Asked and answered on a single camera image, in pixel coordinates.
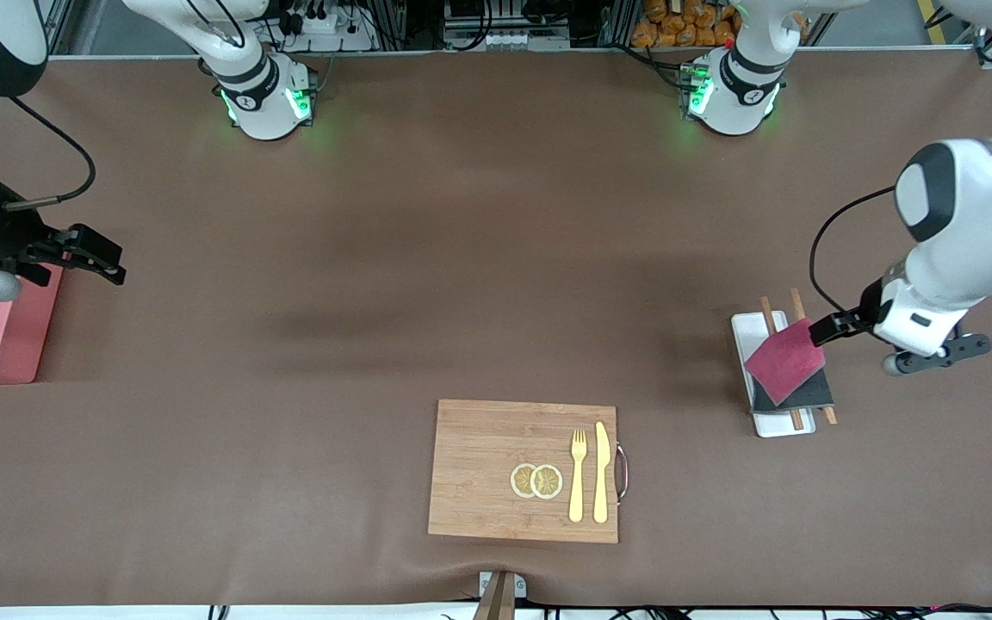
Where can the brown table cover mat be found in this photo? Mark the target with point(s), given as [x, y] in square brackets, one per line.
[461, 258]

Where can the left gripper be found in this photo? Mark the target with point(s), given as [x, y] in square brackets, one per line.
[868, 310]

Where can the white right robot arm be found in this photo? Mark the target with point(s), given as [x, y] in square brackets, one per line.
[229, 43]

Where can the orange snack bag pile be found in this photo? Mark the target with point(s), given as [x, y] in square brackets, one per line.
[677, 26]

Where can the brown wooden chopstick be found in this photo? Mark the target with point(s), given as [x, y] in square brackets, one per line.
[797, 303]
[767, 314]

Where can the red wiping cloth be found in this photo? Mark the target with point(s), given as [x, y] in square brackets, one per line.
[784, 357]

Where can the brown camera post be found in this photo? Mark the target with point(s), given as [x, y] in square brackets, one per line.
[496, 603]

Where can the yellow fork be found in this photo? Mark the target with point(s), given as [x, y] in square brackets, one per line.
[577, 491]

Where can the white rectangular tray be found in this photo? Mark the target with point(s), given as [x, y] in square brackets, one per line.
[746, 331]

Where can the lemon slice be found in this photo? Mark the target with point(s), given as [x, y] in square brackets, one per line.
[520, 480]
[548, 482]

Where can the bamboo cutting board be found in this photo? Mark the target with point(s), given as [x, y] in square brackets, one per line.
[479, 465]

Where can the metal clamp bracket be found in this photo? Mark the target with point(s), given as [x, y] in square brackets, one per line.
[520, 587]

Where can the white power strip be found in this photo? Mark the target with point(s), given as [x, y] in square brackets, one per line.
[324, 26]

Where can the yellow knife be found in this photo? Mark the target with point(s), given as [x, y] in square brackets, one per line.
[601, 465]

